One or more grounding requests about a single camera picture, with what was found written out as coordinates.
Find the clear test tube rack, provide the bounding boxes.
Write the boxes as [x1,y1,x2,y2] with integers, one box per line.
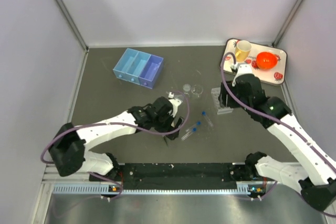
[211,88,233,115]

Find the blue-capped test tube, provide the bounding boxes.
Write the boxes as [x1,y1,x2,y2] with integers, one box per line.
[185,121,201,132]
[202,111,214,127]
[181,127,197,141]

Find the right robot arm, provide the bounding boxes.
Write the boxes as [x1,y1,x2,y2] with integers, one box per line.
[219,63,335,211]

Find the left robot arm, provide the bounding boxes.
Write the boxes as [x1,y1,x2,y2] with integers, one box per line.
[48,96,184,180]

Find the bag of cotton balls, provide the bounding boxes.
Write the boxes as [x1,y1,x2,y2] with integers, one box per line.
[163,136,169,147]

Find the clear glass beaker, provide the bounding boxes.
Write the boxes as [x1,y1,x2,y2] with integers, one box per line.
[191,84,204,99]

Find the strawberry pattern tray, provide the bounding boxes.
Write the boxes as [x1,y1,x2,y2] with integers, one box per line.
[223,38,287,85]

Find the orange bowl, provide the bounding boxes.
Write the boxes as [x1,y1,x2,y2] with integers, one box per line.
[256,51,278,70]

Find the yellow mug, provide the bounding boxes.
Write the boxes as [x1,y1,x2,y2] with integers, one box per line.
[235,40,252,62]

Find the blue three-drawer organizer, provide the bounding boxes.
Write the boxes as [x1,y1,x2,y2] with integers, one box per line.
[113,48,164,89]

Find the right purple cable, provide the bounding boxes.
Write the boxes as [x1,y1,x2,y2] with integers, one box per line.
[219,52,336,218]

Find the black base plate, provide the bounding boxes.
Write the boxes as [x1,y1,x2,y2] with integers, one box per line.
[104,163,271,190]

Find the white cable duct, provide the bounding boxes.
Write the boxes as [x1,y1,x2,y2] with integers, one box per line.
[52,184,265,195]

